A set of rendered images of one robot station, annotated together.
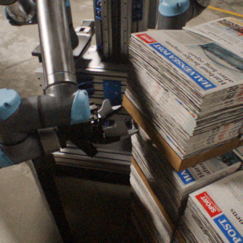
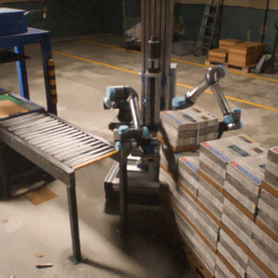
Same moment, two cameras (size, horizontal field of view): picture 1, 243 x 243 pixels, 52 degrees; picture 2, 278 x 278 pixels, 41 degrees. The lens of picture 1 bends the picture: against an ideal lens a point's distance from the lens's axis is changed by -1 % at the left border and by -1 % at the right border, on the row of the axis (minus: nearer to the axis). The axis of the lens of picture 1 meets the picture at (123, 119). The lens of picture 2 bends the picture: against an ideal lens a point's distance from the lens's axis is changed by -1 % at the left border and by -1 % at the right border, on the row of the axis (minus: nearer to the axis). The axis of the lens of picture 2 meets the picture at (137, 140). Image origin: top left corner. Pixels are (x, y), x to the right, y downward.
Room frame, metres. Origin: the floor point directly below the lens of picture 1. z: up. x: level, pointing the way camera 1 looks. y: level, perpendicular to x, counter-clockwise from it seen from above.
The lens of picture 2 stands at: (-2.12, 0.09, 2.07)
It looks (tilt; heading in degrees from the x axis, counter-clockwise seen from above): 24 degrees down; 2
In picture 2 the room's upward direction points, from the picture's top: straight up
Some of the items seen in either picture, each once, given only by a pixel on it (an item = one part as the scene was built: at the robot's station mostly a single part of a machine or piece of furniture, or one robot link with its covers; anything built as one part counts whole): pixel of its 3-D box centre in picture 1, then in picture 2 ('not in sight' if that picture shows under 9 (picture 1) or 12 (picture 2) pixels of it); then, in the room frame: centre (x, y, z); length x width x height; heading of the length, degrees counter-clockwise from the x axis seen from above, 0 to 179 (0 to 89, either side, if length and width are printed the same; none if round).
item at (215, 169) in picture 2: not in sight; (235, 163); (0.01, -0.49, 0.95); 0.38 x 0.29 x 0.23; 115
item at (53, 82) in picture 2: not in sight; (52, 82); (1.55, 1.06, 1.05); 0.05 x 0.05 x 0.45; 45
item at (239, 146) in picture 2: not in sight; (236, 147); (0.00, -0.48, 1.06); 0.37 x 0.29 x 0.01; 115
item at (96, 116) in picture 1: (80, 127); (142, 141); (0.48, 0.12, 0.88); 0.12 x 0.08 x 0.09; 115
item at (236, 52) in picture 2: not in sight; (236, 54); (6.87, -2.05, 0.28); 1.20 x 0.83 x 0.57; 45
